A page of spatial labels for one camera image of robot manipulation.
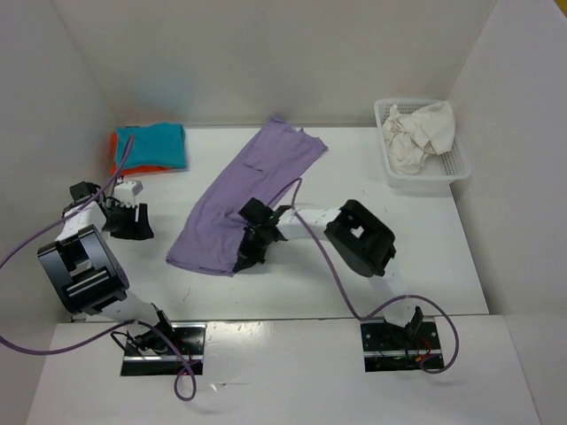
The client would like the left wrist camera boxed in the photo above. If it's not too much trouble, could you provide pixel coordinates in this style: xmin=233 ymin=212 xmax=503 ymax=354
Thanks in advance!
xmin=112 ymin=178 xmax=144 ymax=207

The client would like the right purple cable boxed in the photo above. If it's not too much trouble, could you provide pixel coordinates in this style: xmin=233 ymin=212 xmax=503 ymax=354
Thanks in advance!
xmin=277 ymin=177 xmax=460 ymax=374

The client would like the white plastic basket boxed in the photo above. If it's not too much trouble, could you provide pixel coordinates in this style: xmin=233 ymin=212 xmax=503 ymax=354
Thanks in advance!
xmin=374 ymin=98 xmax=472 ymax=191

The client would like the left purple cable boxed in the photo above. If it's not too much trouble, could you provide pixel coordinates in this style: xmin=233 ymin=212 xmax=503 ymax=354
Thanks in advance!
xmin=0 ymin=133 xmax=205 ymax=402

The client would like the white t shirt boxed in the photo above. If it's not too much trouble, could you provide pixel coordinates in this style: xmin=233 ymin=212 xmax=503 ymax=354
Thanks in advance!
xmin=382 ymin=101 xmax=456 ymax=175

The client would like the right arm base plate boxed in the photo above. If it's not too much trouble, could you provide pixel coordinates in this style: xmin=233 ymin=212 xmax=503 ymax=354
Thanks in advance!
xmin=361 ymin=321 xmax=445 ymax=373

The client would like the purple cable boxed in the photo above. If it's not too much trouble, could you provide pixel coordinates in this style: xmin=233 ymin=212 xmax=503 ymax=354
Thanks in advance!
xmin=0 ymin=133 xmax=205 ymax=402
xmin=277 ymin=177 xmax=460 ymax=374

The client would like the lavender t shirt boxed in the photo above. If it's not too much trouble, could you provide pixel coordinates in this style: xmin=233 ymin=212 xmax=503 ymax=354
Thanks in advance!
xmin=166 ymin=119 xmax=328 ymax=276

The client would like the teal t shirt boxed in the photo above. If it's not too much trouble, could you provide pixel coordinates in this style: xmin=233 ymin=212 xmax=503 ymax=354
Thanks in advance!
xmin=114 ymin=122 xmax=187 ymax=169

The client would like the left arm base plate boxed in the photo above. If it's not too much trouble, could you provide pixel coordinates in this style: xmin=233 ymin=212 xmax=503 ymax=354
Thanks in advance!
xmin=115 ymin=323 xmax=206 ymax=377

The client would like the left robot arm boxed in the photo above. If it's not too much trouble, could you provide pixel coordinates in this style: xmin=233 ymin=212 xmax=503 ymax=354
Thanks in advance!
xmin=37 ymin=178 xmax=175 ymax=354

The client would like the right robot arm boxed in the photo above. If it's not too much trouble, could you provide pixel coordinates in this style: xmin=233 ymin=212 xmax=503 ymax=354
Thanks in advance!
xmin=233 ymin=198 xmax=423 ymax=344

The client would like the orange t shirt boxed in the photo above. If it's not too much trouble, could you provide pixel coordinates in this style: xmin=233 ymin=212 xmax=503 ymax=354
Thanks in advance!
xmin=110 ymin=132 xmax=172 ymax=176

